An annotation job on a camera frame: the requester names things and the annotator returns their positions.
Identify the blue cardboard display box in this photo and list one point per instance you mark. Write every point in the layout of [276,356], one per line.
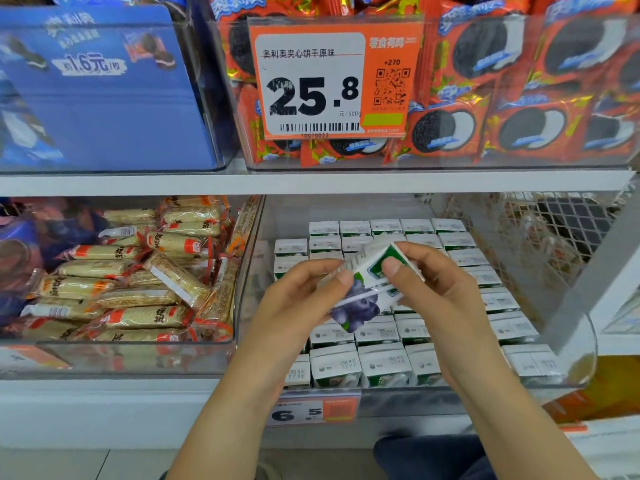
[120,115]

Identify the pile of yellow wafer bars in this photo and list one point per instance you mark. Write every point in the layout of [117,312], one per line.
[130,285]

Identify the stack of red cookie packets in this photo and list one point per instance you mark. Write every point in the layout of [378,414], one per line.
[540,90]

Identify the small orange price tag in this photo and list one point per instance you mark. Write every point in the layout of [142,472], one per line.
[315,409]

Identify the yellow orange snack packet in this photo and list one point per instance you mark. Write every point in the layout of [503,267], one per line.
[605,390]

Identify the clear plastic display bin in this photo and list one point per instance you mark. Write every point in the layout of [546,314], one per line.
[120,357]
[560,370]

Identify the person's right forearm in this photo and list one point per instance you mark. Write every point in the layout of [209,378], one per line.
[525,435]

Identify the faded orange price tag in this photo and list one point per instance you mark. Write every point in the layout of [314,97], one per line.
[30,359]

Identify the pile of blue snack packets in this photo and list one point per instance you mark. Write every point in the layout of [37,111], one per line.
[25,250]

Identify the person's left forearm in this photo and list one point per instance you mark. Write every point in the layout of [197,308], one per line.
[225,440]

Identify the person's left hand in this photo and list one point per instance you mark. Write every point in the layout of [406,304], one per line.
[290,330]

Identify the large white orange price tag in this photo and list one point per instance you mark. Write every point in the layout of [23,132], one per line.
[300,90]

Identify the rows of white juice cartons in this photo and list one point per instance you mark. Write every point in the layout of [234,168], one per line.
[515,325]

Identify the person's right hand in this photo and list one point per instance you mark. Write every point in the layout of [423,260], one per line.
[450,315]

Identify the blueberry juice carton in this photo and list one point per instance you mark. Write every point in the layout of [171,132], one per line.
[365,285]

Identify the person's blue jeans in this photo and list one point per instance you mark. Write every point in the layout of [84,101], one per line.
[430,460]

